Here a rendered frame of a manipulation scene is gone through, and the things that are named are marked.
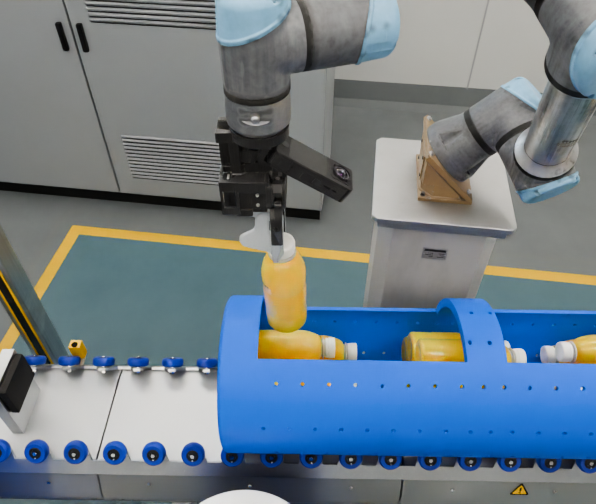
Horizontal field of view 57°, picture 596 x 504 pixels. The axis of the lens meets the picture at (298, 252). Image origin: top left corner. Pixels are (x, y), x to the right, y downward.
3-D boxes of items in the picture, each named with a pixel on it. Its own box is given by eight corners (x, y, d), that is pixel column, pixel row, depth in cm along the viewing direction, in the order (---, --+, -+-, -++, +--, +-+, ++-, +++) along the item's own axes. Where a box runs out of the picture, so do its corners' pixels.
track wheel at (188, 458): (182, 440, 106) (179, 445, 104) (205, 440, 106) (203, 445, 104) (182, 462, 107) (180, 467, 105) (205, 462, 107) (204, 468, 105)
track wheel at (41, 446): (26, 437, 106) (21, 442, 104) (50, 438, 106) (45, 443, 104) (28, 459, 107) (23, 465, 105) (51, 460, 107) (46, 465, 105)
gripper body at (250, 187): (229, 183, 76) (220, 105, 68) (291, 183, 76) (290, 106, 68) (222, 220, 71) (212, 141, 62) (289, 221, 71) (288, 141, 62)
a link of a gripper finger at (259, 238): (242, 260, 79) (238, 204, 73) (284, 261, 79) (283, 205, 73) (240, 274, 76) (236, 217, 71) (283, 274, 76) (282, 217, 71)
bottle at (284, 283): (292, 294, 96) (287, 225, 83) (315, 321, 92) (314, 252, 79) (259, 314, 93) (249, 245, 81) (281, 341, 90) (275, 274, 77)
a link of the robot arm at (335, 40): (376, -56, 60) (280, -45, 58) (413, 21, 57) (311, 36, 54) (360, 1, 68) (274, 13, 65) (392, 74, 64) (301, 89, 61)
